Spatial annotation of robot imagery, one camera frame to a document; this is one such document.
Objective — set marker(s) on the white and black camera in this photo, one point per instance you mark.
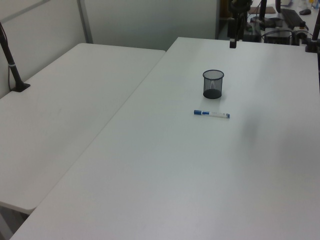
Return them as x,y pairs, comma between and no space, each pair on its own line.
300,29

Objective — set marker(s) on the blue and white marker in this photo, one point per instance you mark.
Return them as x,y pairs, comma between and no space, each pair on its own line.
211,114

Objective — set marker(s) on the black computer keyboard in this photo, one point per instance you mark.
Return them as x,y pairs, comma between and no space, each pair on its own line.
291,18

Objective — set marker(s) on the black camera stand pole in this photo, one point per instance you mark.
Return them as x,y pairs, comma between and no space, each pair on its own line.
11,65

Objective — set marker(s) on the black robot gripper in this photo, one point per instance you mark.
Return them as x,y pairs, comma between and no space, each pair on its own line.
239,5

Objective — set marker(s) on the black mesh pen holder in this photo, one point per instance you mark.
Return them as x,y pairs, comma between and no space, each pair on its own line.
213,85

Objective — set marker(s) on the black clamped stand pole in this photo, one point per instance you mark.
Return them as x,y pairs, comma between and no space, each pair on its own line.
314,35

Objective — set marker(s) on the dark computer mouse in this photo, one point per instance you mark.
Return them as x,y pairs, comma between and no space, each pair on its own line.
305,11

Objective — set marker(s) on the black electronics box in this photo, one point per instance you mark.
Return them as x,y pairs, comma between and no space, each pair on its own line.
278,36

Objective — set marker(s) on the black monitor stand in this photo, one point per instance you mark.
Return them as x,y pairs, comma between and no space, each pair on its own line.
262,17

